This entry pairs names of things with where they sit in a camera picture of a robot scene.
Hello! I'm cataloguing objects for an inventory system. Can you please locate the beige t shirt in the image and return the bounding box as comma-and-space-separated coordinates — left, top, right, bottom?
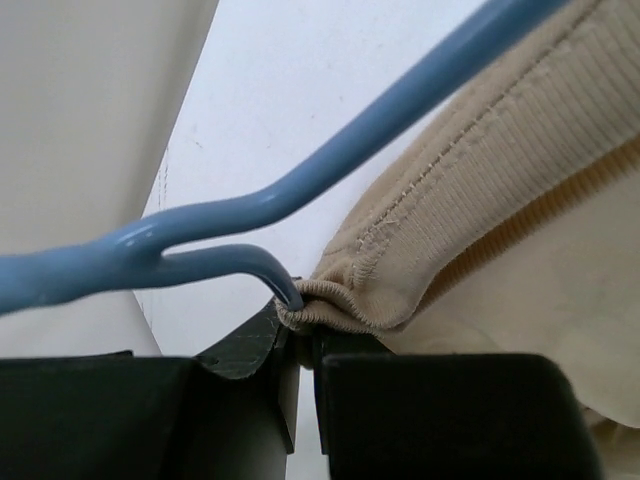
278, 1, 639, 479

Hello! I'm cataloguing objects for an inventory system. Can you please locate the light blue wire hanger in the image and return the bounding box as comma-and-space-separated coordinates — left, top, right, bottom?
1, 1, 560, 314

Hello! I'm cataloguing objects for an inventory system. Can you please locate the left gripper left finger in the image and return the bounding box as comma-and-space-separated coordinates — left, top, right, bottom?
195, 300, 289, 381

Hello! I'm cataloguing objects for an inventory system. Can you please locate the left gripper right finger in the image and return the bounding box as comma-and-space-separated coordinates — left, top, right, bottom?
311, 327, 395, 370

